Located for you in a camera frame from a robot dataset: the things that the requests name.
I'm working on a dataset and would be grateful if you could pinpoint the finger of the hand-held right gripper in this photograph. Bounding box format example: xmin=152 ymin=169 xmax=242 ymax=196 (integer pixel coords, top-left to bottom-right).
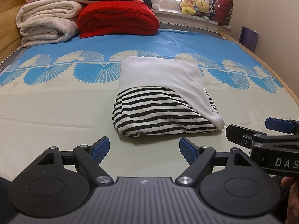
xmin=225 ymin=124 xmax=267 ymax=149
xmin=265 ymin=118 xmax=299 ymax=135

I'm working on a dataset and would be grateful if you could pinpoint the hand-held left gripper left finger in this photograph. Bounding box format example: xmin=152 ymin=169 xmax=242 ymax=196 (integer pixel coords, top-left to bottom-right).
xmin=30 ymin=136 xmax=114 ymax=187

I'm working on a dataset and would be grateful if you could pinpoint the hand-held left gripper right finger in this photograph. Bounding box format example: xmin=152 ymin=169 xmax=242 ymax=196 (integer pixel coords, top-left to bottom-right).
xmin=175 ymin=137 xmax=257 ymax=187

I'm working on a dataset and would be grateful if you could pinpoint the striped white hooded shirt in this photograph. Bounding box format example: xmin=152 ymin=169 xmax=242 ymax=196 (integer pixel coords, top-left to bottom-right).
xmin=113 ymin=56 xmax=225 ymax=138

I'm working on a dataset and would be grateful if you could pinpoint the person's right hand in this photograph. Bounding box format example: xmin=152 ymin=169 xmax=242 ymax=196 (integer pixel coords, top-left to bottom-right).
xmin=281 ymin=176 xmax=299 ymax=224

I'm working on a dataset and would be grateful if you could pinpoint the striped dark plush toy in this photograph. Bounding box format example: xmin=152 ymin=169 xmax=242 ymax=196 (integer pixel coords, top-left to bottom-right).
xmin=204 ymin=5 xmax=217 ymax=21

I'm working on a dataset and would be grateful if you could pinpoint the dark red cushion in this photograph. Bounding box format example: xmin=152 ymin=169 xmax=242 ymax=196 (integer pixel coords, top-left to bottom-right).
xmin=213 ymin=0 xmax=234 ymax=26

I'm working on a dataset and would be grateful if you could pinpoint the fuzzy cream folded blanket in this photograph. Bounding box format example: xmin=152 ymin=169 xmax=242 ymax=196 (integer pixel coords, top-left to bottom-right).
xmin=20 ymin=16 xmax=80 ymax=47

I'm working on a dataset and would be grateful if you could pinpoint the red folded blanket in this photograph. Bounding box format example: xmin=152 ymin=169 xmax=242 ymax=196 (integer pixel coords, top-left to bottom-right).
xmin=78 ymin=0 xmax=160 ymax=38

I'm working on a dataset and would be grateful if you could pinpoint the yellow plush with face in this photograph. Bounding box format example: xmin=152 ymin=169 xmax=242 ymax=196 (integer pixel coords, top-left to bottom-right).
xmin=195 ymin=0 xmax=210 ymax=14

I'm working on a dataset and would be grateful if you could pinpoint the smooth cream folded blanket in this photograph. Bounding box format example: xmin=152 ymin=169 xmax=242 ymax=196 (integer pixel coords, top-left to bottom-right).
xmin=16 ymin=0 xmax=84 ymax=28

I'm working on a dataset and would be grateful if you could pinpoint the wooden headboard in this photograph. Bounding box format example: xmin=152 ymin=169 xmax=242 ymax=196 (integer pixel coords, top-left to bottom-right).
xmin=0 ymin=0 xmax=33 ymax=56

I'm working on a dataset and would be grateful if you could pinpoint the purple board against wall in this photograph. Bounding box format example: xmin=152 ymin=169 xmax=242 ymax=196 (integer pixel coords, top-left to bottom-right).
xmin=240 ymin=26 xmax=259 ymax=50

